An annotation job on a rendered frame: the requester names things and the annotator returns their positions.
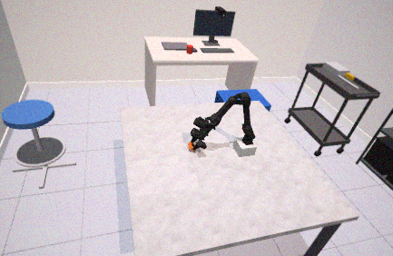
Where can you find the orange block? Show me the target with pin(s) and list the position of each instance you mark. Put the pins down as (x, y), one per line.
(191, 145)

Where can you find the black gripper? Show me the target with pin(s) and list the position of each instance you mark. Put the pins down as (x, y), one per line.
(200, 143)

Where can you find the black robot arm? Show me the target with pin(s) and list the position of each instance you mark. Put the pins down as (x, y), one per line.
(215, 119)

